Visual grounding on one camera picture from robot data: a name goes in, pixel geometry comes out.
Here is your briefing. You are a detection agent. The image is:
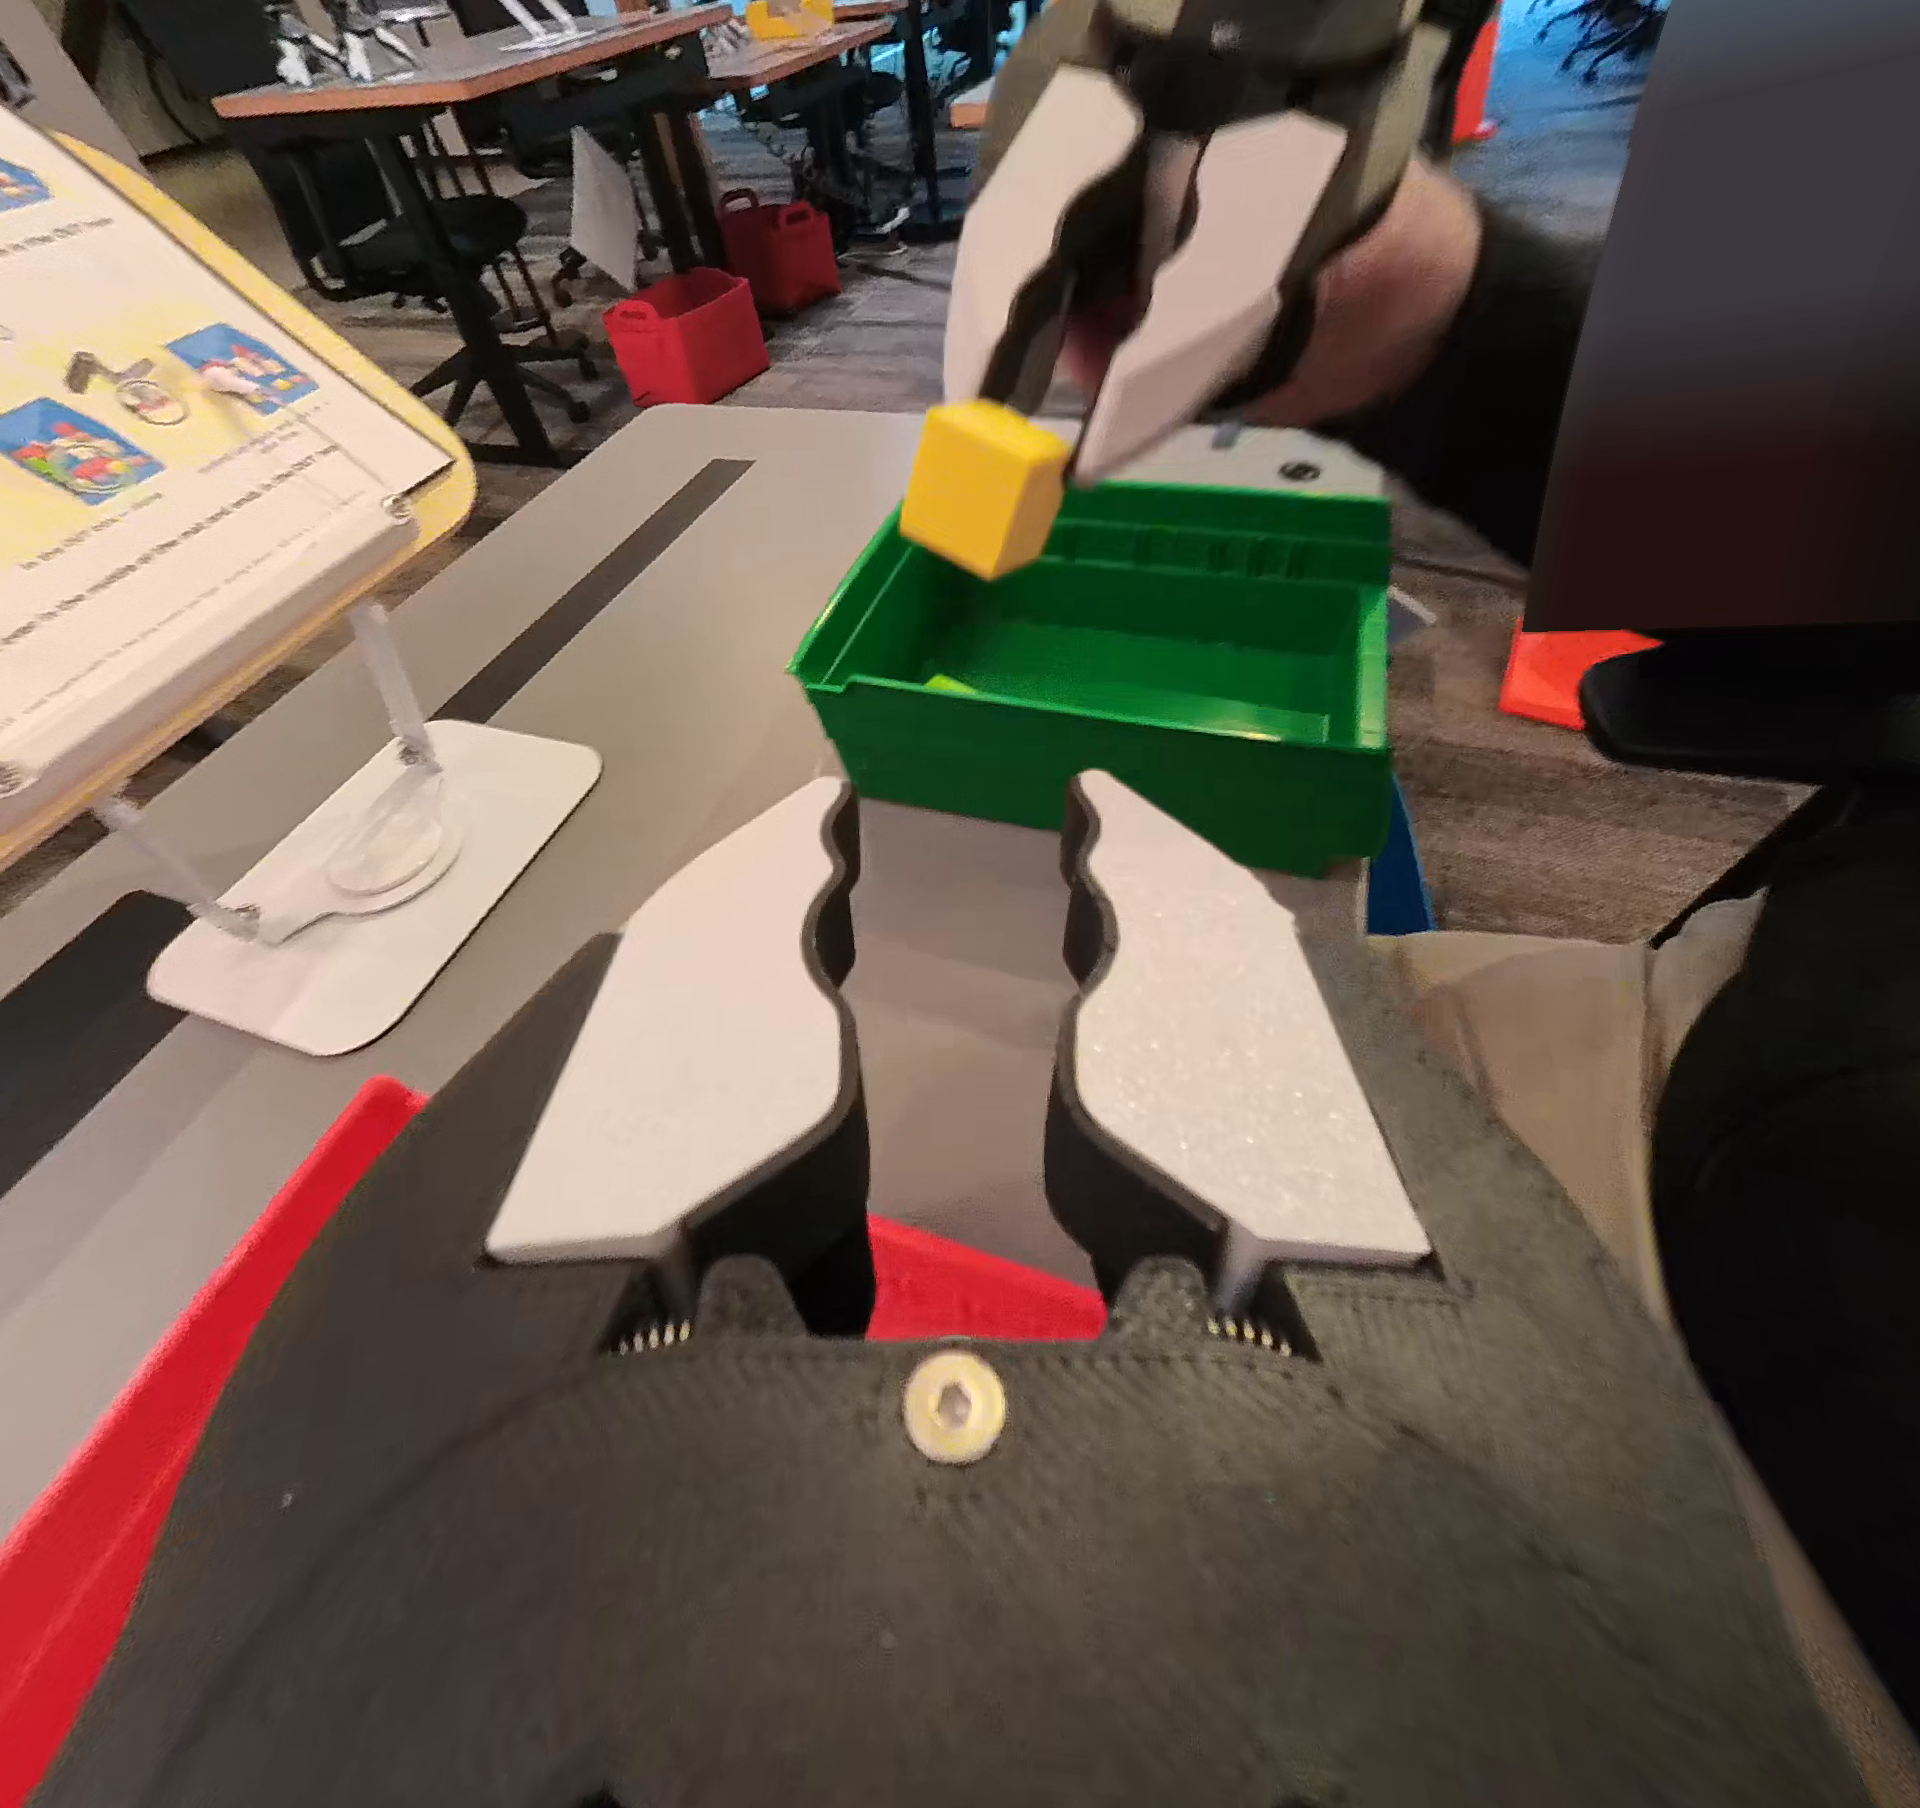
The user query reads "person's right hand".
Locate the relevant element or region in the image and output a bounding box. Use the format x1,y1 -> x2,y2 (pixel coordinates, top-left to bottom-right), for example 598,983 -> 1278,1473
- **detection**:
1208,175 -> 1488,431

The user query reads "black office chair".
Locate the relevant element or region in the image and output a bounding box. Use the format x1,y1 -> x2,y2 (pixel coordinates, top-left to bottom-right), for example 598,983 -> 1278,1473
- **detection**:
292,144 -> 598,473

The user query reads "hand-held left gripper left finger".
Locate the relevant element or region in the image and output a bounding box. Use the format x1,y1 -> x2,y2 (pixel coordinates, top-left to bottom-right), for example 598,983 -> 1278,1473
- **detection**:
482,777 -> 877,1338

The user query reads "blue plastic box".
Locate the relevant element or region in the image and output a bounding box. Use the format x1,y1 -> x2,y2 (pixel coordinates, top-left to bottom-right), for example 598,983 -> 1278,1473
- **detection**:
1361,773 -> 1437,938

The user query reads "orange cone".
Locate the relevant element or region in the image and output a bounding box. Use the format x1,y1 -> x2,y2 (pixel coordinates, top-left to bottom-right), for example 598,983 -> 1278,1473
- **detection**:
1497,618 -> 1665,733
1445,0 -> 1506,150

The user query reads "white paper sheet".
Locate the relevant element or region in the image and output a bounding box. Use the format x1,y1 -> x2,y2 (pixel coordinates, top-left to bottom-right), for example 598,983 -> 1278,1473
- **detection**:
566,125 -> 642,297

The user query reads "small red basket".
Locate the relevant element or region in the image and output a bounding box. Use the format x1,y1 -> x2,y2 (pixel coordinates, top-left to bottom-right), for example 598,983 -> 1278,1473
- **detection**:
716,187 -> 843,320

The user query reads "person's black jacket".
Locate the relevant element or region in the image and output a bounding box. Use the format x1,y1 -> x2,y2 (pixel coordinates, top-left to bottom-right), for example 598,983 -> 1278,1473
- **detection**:
1646,773 -> 1920,1706

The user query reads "red plastic tray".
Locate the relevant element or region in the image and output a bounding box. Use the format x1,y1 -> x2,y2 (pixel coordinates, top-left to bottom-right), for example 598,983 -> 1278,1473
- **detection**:
0,1075 -> 1114,1803

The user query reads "green plastic bin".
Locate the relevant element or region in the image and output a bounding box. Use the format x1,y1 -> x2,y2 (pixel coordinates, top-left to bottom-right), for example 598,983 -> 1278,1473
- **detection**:
789,478 -> 1400,882

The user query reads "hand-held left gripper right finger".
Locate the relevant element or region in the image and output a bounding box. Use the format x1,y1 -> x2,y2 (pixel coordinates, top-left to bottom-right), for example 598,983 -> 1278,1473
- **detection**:
1044,770 -> 1434,1316

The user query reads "large red basket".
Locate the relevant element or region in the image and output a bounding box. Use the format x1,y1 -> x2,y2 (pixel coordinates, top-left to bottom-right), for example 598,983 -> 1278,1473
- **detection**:
603,266 -> 772,411

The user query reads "person's khaki trouser leg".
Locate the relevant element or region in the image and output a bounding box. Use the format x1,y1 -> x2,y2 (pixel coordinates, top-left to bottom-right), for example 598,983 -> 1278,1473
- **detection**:
1370,889 -> 1777,1392

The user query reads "instruction sign board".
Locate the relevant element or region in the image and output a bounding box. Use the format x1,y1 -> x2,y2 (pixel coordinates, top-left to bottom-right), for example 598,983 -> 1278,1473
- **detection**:
0,98 -> 480,869

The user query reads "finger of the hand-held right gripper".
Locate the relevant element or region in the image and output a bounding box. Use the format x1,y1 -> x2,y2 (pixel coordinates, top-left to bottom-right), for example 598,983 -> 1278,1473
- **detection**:
941,65 -> 1156,419
1067,115 -> 1353,487

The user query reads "yellow cube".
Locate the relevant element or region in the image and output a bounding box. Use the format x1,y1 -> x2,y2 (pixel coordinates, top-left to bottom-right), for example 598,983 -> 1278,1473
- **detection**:
897,400 -> 1078,584

